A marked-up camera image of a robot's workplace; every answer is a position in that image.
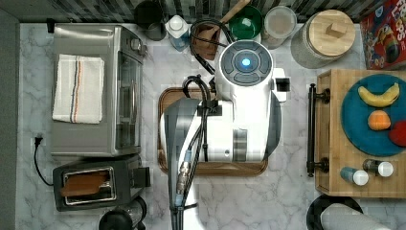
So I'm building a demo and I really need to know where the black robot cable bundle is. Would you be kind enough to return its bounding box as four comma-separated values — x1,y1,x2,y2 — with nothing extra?
170,18,237,230

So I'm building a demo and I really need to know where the black toaster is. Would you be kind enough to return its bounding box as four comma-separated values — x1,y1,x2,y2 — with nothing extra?
53,155,150,212

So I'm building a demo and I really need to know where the blue bottle white cap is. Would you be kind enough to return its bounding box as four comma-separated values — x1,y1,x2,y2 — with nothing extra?
166,15,190,52

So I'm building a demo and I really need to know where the brown utensil holder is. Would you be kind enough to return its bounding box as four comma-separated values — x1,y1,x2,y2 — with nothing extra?
192,23,219,60

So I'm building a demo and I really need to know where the brown wooden tray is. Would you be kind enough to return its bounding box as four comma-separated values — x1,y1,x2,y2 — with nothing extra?
157,87,268,176

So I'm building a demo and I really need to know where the striped white dish towel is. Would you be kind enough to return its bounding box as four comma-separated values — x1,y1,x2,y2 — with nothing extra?
53,54,104,125

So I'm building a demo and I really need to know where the wooden spoon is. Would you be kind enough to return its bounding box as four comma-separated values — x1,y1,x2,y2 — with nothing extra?
220,0,251,24

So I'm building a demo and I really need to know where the dark shaker white cap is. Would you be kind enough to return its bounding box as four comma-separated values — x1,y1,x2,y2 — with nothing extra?
363,159,395,177

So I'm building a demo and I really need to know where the jar with wooden lid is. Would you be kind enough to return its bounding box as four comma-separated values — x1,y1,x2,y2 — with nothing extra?
291,10,355,69

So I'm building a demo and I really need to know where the colourful cereal box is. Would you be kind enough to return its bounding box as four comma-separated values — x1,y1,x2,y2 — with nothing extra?
360,0,406,70

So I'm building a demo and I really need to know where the paper towel roll holder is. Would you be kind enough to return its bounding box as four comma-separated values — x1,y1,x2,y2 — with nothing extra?
306,195,392,230

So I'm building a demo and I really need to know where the yellow banana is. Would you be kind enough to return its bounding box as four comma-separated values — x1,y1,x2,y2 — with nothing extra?
358,82,400,107

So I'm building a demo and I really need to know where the green bowl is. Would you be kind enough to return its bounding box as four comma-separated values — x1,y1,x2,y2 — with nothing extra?
229,6,263,39

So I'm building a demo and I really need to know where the dark metal cup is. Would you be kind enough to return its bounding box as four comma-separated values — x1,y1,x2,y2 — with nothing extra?
134,1,167,41

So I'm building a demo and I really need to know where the teal round plate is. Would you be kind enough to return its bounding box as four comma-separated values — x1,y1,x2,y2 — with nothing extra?
341,74,406,157

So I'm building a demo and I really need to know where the black power cord plug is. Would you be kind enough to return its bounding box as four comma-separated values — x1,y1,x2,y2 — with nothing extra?
33,133,55,187

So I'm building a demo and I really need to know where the silver toaster oven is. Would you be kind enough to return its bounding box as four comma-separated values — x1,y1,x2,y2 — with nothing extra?
51,24,145,157

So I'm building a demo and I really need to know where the orange fruit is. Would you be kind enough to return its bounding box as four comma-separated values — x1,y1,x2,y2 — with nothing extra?
368,110,392,130

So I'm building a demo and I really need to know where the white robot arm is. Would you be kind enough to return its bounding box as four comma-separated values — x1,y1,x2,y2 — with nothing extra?
159,40,290,230

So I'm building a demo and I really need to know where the red apple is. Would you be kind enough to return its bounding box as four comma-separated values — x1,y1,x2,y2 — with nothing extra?
389,120,406,147

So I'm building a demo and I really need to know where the teal shaker white cap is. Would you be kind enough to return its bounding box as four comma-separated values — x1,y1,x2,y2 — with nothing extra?
340,167,369,186

